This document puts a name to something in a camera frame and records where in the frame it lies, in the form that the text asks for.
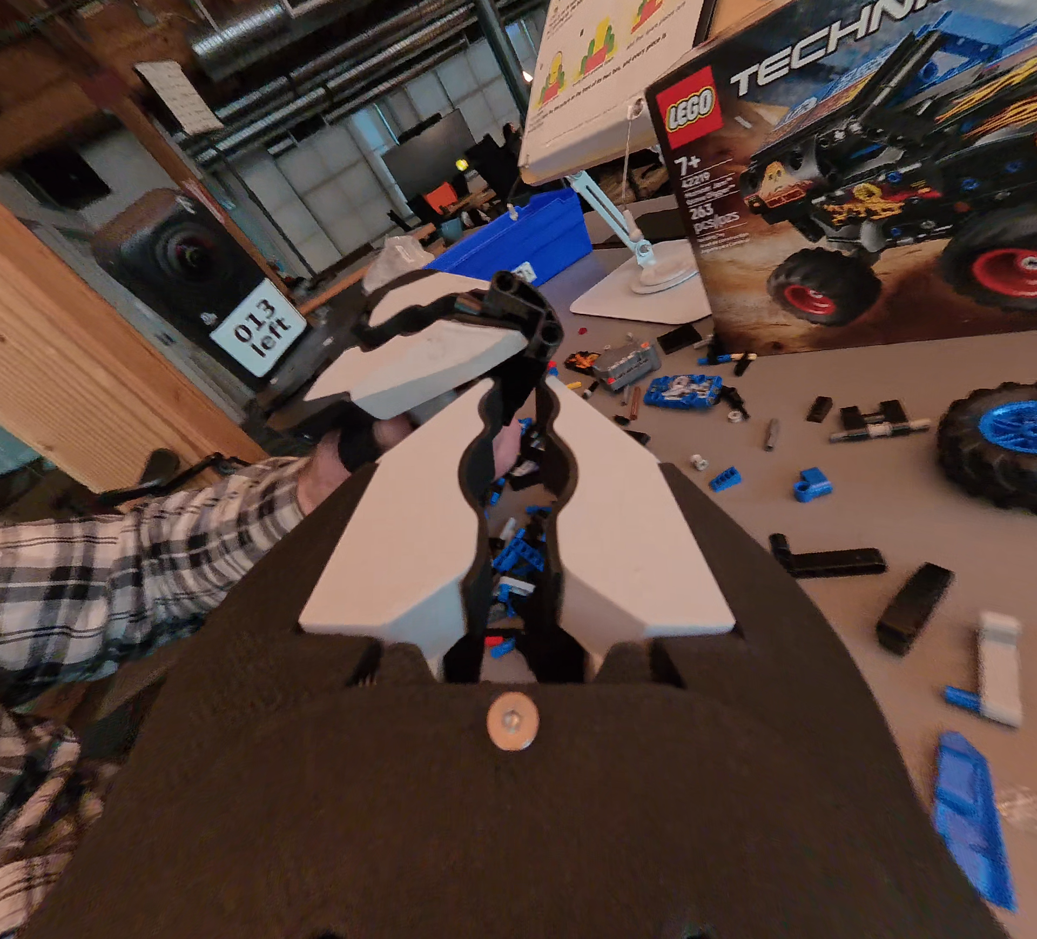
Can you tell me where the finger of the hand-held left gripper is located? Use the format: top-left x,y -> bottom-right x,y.
351,272 -> 539,360
305,327 -> 516,425

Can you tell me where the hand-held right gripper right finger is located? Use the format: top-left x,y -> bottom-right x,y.
532,380 -> 737,674

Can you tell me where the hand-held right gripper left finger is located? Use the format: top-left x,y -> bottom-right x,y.
300,377 -> 505,668

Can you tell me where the person's left forearm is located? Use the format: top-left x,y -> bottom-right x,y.
1,458 -> 319,708

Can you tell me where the grey desk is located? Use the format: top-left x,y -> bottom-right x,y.
535,243 -> 1037,939

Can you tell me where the person's left hand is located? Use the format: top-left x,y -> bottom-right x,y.
297,414 -> 419,515

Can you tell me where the clear plastic bag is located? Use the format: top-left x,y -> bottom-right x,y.
363,233 -> 448,293

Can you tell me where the blue bin with white tag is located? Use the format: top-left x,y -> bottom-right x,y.
430,191 -> 594,289

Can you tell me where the pile of toy building pieces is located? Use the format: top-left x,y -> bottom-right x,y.
483,421 -> 568,665

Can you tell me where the wooden pillar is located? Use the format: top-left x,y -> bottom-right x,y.
1,202 -> 268,494

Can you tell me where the computer monitor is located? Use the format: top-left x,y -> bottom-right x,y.
381,110 -> 481,206

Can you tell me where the blue printed toy panel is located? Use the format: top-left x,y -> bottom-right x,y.
644,372 -> 727,412

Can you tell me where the grey toy motor block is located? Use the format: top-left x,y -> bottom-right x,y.
594,340 -> 664,394

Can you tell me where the black angled toy beam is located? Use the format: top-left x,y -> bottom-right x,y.
769,533 -> 889,580

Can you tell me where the white document stand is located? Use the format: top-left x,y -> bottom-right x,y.
568,170 -> 714,326

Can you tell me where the black toy connector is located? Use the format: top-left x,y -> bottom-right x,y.
827,397 -> 934,444

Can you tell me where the black rounded toy piece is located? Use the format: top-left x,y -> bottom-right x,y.
877,564 -> 957,656

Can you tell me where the instruction booklet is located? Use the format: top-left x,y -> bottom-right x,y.
519,0 -> 782,188

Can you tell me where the black tire blue rim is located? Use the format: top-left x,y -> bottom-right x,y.
937,382 -> 1037,514

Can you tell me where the white toy piece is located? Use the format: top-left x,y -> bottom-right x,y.
976,612 -> 1027,731

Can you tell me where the blue curved toy panel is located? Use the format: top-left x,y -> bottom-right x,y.
932,732 -> 1019,913

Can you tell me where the person's plaid shirt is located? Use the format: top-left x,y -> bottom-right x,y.
1,705 -> 123,939

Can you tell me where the toy truck set box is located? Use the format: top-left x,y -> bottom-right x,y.
645,0 -> 1037,358

